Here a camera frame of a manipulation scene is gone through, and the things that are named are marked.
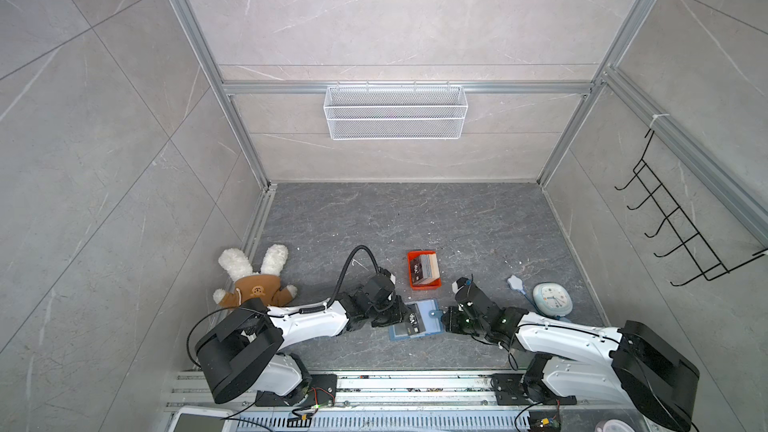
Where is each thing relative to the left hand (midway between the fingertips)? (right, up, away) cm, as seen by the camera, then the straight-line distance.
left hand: (412, 308), depth 83 cm
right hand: (+8, -4, +3) cm, 9 cm away
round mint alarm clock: (+42, +2, +4) cm, 42 cm away
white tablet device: (-48, -19, -17) cm, 55 cm away
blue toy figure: (+34, +5, +9) cm, 35 cm away
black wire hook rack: (+60, +21, -19) cm, 66 cm away
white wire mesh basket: (-4, +62, +18) cm, 64 cm away
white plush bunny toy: (-43, +6, +2) cm, 43 cm away
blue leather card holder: (+6, -3, +2) cm, 7 cm away
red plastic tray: (+6, +4, +10) cm, 12 cm away
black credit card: (+1, -5, +1) cm, 5 cm away
